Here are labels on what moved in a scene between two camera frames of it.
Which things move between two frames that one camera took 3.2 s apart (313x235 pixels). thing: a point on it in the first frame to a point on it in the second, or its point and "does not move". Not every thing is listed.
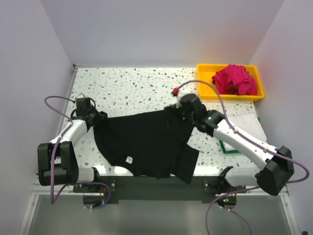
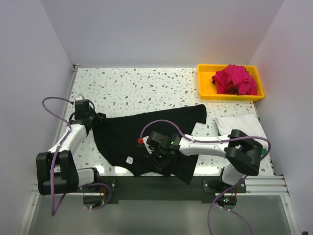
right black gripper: x=181 y=106 to x=159 y=165
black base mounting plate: x=137 y=190 does not move
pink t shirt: x=234 y=80 does not move
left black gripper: x=99 y=117 does not move
